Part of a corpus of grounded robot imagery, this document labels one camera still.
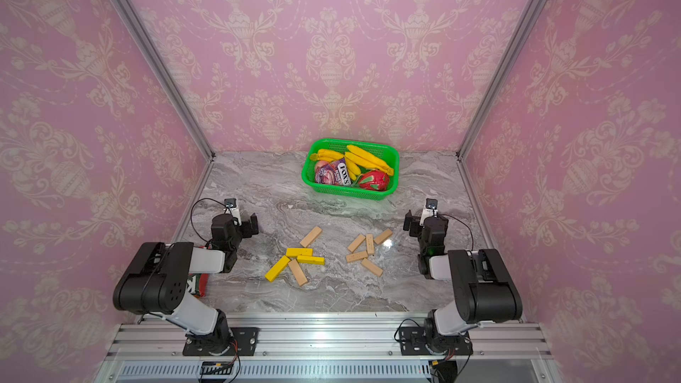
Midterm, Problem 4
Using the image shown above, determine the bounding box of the aluminium front rail frame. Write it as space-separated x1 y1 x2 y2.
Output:
97 312 560 382

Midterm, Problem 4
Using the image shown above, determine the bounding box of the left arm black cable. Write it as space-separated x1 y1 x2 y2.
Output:
190 198 231 246

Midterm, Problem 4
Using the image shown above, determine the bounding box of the natural block right cluster middle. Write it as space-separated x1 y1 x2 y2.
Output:
365 233 375 255

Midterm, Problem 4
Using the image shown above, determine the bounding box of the banana bunch left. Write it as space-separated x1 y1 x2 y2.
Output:
310 149 344 162

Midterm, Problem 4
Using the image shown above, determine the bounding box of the natural block right cluster top-right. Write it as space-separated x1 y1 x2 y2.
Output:
374 229 393 245

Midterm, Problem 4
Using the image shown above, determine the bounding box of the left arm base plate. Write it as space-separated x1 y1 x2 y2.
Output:
182 327 260 357

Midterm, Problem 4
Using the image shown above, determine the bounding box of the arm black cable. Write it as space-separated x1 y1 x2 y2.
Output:
190 198 231 246
438 213 475 252

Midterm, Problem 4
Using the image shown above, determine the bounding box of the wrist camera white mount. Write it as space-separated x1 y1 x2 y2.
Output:
420 198 438 226
223 198 242 226

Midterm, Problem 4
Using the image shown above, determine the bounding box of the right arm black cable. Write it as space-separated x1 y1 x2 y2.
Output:
438 213 475 252

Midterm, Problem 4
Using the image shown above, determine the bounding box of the natural block right cluster top-left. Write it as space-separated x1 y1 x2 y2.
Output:
348 234 365 253

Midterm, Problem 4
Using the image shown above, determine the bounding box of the yellow block diagonal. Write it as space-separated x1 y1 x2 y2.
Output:
264 256 291 282

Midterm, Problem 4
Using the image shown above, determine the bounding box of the natural block right cluster horizontal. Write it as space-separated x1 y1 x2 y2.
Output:
346 251 368 263

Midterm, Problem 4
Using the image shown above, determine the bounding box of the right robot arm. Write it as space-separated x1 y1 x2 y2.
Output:
398 209 523 354

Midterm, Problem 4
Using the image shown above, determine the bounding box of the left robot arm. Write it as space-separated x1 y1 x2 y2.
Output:
113 214 259 356

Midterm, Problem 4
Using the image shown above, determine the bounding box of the banana bunch right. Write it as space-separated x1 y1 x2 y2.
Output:
345 145 395 177

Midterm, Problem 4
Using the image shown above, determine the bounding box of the banana bunch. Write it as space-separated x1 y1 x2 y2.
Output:
345 145 395 177
310 149 344 162

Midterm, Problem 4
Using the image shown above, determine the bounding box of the natural wooden block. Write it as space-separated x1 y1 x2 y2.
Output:
288 259 309 287
300 226 323 248

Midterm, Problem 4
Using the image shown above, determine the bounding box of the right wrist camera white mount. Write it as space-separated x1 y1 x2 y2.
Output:
420 198 438 226

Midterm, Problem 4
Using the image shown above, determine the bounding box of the purple snack packet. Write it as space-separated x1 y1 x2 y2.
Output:
314 159 352 186

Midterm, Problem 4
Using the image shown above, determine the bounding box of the green plastic basket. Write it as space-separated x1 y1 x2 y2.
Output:
301 138 400 200

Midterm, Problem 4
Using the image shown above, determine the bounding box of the red snack bag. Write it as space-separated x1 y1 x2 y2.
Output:
187 248 212 298

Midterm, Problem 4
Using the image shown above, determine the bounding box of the yellow block upper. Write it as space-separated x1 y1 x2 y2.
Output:
286 248 314 258

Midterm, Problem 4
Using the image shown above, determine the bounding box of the red dragon fruit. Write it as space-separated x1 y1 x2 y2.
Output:
357 170 390 192

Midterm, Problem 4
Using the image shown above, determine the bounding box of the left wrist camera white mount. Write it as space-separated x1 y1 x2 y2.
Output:
223 198 242 226

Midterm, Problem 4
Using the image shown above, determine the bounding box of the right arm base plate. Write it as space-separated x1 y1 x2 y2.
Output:
394 326 473 357

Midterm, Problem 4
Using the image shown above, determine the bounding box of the natural block right cluster bottom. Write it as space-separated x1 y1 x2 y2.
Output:
361 258 384 277

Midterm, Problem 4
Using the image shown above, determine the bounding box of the yellow block lower right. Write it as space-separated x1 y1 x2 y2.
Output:
296 255 326 266

